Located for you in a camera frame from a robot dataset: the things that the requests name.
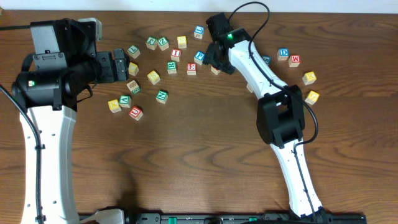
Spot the red A block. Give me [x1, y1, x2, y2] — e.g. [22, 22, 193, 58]
[211, 66, 221, 75]

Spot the red I block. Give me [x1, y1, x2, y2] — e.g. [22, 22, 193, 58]
[170, 49, 182, 62]

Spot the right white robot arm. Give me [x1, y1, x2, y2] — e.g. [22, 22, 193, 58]
[203, 13, 322, 219]

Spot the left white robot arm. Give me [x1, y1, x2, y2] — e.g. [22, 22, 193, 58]
[12, 18, 129, 223]

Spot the blue P block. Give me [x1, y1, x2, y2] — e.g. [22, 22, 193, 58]
[194, 51, 205, 65]

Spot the yellow c block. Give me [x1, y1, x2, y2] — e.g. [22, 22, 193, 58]
[128, 62, 139, 76]
[305, 90, 320, 105]

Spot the green L block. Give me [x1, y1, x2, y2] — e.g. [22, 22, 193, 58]
[127, 45, 141, 58]

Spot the red E block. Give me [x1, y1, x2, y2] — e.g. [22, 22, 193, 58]
[187, 63, 197, 75]

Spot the pineapple picture block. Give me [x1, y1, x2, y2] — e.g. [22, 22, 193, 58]
[126, 80, 141, 95]

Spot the blue L block top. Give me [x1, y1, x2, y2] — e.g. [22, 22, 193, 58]
[194, 26, 205, 39]

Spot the green V block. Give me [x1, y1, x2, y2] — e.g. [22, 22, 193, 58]
[119, 95, 132, 108]

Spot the yellow S block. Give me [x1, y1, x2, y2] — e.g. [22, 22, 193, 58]
[177, 35, 187, 49]

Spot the yellow K block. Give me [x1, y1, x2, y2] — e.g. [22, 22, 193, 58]
[108, 100, 122, 113]

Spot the yellow tilted block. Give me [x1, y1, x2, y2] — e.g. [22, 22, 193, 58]
[147, 70, 160, 85]

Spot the green R block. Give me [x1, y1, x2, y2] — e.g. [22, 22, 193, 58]
[167, 61, 177, 74]

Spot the red U block left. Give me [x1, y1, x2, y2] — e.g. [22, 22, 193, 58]
[129, 106, 143, 121]

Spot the green Z block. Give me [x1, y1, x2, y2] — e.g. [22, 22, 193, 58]
[157, 37, 169, 51]

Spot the green N block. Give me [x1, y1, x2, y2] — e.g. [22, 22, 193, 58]
[156, 90, 169, 104]

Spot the blue D block right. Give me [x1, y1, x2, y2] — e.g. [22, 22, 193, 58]
[277, 48, 289, 61]

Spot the red M block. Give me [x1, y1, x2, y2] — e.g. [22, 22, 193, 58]
[288, 55, 301, 68]

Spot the yellow block right upper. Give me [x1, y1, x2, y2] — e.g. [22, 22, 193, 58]
[302, 72, 317, 85]

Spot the yellow C block right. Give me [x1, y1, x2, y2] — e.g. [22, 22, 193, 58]
[305, 90, 320, 105]

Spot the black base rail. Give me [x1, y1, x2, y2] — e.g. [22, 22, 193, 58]
[77, 211, 368, 224]

